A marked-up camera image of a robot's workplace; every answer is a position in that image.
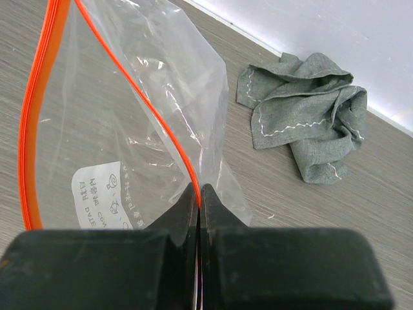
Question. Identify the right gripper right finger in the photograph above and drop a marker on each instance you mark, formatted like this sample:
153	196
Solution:
284	268

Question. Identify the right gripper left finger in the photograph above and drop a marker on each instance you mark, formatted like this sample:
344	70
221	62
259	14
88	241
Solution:
153	268

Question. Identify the clear zip top bag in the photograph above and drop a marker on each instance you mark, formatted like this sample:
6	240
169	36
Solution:
126	104

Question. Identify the grey crumpled cloth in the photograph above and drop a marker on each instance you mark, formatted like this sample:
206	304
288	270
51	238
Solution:
312	106

